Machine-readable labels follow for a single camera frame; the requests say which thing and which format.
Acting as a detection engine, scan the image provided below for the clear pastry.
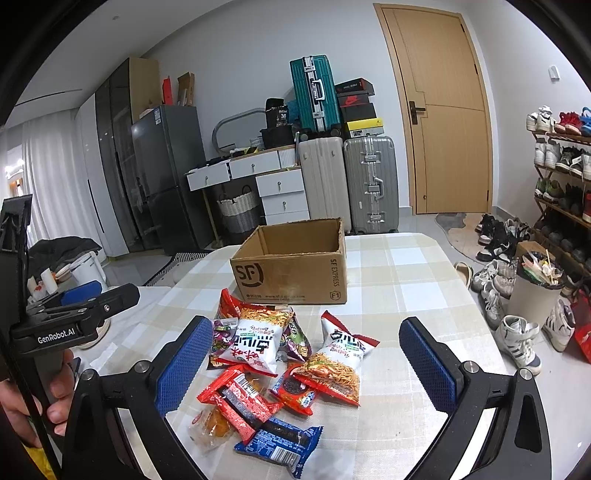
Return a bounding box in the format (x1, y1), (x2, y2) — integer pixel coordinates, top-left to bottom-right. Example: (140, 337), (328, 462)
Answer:
(188, 405), (235, 452)

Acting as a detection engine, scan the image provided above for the white noodle snack bag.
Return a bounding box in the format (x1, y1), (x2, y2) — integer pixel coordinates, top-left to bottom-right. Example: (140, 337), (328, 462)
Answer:
(215, 305), (294, 377)

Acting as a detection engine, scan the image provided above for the red snack bar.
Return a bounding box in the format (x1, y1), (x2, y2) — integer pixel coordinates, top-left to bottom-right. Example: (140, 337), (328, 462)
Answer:
(197, 365), (283, 444)

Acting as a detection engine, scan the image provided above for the purple candy bag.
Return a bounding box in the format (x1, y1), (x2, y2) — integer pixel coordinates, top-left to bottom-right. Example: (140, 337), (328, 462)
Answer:
(207, 315), (311, 370)

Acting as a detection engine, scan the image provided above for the blue Oreo packet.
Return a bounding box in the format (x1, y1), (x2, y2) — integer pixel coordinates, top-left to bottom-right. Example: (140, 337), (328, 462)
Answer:
(233, 418), (324, 479)

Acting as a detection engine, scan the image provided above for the red Oreo packet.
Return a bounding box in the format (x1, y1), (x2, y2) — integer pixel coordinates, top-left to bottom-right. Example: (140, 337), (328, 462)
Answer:
(270, 362), (317, 416)

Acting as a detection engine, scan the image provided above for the red snack bag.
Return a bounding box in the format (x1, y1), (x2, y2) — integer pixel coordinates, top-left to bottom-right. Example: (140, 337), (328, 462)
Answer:
(216, 289), (276, 319)

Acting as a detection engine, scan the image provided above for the person's left hand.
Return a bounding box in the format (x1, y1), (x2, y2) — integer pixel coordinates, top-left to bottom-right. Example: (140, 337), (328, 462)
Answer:
(0, 348), (76, 448)

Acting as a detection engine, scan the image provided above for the white kettle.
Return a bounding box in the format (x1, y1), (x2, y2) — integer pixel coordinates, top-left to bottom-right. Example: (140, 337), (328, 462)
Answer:
(70, 251), (107, 292)

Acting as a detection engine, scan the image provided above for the black clothing pile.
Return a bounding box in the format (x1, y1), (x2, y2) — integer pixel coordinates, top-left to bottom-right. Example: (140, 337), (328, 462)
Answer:
(28, 236), (102, 278)

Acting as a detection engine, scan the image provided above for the patterned floor rug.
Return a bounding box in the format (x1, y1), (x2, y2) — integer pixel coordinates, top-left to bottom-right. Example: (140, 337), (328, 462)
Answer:
(144, 252), (207, 287)

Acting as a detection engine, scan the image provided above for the white high-top sneaker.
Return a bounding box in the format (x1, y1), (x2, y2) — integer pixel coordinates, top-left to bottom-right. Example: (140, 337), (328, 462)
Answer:
(494, 315), (542, 376)

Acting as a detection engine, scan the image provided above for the white curtain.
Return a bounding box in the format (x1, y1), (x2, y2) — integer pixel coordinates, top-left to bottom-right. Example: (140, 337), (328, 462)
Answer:
(1, 110), (104, 247)

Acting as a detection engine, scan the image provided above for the woven laundry basket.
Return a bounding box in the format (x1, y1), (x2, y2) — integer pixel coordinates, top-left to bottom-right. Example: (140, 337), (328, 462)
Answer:
(217, 185), (263, 241)

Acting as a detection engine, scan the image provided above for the black refrigerator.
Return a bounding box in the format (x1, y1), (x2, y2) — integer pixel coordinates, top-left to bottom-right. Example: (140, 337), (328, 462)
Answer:
(132, 105), (214, 256)

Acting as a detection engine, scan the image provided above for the white bin with utensils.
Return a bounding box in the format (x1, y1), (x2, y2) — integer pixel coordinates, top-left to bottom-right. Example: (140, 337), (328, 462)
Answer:
(507, 251), (566, 326)

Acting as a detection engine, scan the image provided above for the SF cardboard box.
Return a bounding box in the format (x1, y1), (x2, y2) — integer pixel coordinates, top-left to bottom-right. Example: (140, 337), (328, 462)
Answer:
(230, 218), (348, 305)

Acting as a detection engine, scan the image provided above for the white drawer desk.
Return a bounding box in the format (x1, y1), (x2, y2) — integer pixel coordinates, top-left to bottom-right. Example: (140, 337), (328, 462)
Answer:
(186, 146), (311, 225)

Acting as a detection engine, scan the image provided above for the oval mirror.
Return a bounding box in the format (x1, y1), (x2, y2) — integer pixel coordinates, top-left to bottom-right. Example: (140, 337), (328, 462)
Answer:
(211, 108), (266, 155)

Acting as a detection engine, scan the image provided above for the dark tall cabinet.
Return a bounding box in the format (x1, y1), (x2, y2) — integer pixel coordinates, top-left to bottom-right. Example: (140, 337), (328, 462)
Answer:
(95, 57), (161, 253)

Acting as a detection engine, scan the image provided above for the door mat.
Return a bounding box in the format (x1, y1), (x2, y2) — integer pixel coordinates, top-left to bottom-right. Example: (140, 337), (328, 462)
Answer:
(435, 212), (484, 262)

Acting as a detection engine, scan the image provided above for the beige suitcase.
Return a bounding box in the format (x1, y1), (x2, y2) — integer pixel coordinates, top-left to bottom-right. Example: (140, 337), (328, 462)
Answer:
(297, 137), (352, 233)

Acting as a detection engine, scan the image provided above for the teal suitcase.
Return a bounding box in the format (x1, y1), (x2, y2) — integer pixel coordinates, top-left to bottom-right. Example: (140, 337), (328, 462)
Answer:
(290, 55), (342, 137)

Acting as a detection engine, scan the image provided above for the silver aluminium suitcase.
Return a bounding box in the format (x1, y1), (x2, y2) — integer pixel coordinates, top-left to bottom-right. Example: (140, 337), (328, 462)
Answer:
(344, 136), (399, 234)

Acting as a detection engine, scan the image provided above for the shoe rack with shoes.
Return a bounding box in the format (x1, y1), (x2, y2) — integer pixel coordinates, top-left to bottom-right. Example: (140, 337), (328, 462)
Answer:
(525, 105), (590, 275)

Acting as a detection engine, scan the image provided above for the stack of shoe boxes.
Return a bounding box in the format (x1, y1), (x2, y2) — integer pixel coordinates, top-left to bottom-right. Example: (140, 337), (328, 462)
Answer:
(335, 78), (385, 138)

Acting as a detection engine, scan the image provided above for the wooden door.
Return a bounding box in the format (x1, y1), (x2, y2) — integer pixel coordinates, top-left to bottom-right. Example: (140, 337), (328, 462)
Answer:
(375, 4), (493, 214)

